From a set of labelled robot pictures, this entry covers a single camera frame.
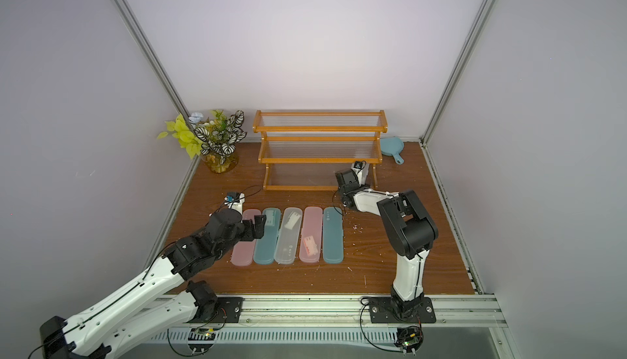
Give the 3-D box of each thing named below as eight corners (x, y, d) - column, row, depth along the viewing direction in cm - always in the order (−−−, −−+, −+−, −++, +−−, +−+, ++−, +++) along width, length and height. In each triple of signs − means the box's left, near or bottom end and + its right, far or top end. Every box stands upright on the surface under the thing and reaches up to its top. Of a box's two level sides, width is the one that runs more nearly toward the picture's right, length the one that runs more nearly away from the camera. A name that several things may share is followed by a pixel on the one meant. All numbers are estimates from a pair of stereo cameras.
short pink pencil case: (299, 262, 85) (298, 260, 83) (302, 209, 98) (301, 206, 97) (322, 262, 85) (322, 260, 83) (322, 209, 98) (322, 206, 97)
